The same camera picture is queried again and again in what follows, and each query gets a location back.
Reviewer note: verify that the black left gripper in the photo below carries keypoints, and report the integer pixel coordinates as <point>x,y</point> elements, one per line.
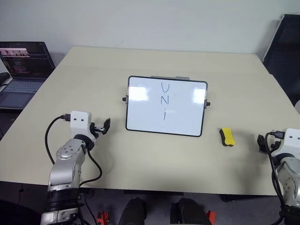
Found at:
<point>97,130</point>

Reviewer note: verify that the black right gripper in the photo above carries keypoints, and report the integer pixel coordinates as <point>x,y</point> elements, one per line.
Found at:
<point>273,145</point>

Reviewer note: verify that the yellow and black eraser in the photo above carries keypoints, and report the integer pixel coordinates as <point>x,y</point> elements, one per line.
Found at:
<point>227,137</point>

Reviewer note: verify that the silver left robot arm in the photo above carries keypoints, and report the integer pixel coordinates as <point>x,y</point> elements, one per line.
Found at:
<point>63,164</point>

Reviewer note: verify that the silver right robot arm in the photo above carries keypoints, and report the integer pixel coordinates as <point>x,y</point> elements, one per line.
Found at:
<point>289,173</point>

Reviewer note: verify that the black-framed whiteboard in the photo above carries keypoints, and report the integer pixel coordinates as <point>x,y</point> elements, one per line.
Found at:
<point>145,112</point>

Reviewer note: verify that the orange clamp part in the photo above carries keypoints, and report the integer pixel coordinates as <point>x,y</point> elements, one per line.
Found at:
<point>211,216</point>
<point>102,218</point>

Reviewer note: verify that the dark rounded shape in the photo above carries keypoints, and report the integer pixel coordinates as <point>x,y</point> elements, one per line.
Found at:
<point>132,213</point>
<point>189,213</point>

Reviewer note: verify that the black chair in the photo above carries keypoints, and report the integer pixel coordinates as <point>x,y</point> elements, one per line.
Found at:
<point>284,51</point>

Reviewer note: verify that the open grey laptop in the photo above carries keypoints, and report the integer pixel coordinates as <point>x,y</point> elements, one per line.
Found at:
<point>21,84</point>

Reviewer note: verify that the black handheld device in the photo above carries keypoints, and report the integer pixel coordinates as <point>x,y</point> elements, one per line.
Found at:
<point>4,78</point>

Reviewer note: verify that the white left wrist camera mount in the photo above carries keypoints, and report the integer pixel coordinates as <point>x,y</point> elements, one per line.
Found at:
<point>79,122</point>

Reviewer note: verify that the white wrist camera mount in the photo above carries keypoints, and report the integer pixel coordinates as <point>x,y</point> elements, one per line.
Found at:
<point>291,140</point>
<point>79,122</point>

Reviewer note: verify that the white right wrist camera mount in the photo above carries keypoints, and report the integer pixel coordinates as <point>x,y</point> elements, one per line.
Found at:
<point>291,140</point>

